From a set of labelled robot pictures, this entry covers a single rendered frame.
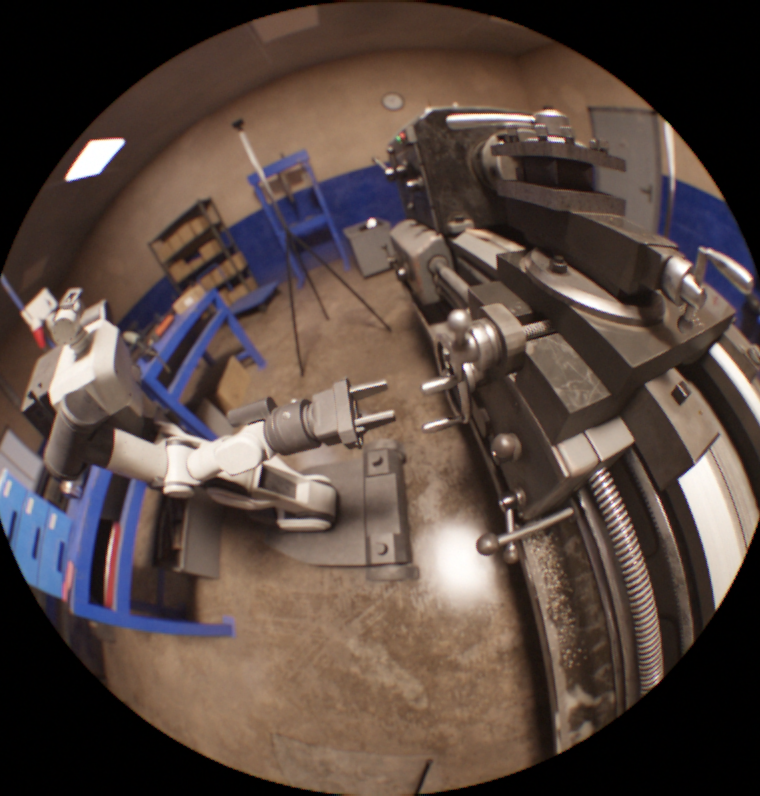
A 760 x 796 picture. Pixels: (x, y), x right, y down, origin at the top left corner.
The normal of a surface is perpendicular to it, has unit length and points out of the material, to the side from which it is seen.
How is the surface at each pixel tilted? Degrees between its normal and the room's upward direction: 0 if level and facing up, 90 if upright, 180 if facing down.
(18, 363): 90
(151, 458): 89
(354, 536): 0
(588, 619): 0
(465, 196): 90
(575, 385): 0
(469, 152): 90
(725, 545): 36
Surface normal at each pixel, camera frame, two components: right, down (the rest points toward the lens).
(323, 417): -0.25, -0.49
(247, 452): 0.00, 0.36
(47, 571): 0.95, -0.29
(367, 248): 0.23, 0.70
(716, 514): -0.78, -0.33
